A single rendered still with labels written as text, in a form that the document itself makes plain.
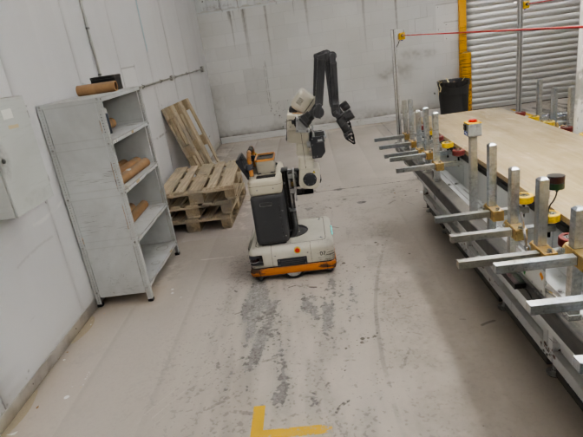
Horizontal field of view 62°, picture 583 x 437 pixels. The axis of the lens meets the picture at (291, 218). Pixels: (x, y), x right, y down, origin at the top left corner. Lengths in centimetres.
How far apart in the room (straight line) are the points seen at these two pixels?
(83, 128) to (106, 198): 50
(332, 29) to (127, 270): 689
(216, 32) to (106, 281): 663
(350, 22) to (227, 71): 247
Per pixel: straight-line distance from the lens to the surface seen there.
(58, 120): 371
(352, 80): 974
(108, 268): 394
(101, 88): 411
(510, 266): 172
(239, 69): 974
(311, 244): 370
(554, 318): 199
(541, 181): 198
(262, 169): 371
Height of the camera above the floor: 172
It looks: 20 degrees down
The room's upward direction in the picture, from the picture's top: 8 degrees counter-clockwise
